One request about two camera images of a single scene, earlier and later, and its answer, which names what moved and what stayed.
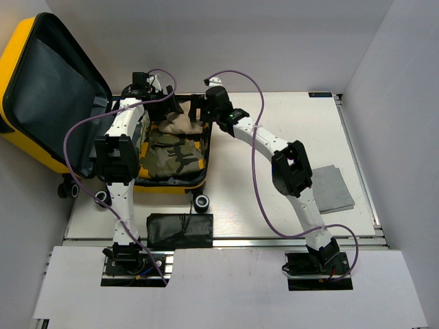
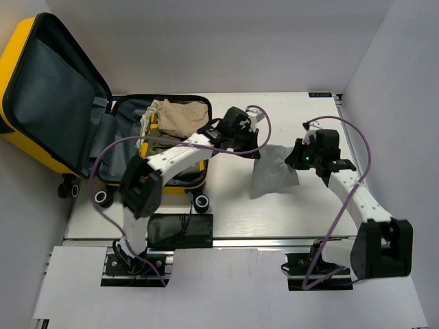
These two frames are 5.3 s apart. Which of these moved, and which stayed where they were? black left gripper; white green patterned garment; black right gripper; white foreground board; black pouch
Moved: black left gripper; black right gripper
Stayed: white foreground board; white green patterned garment; black pouch
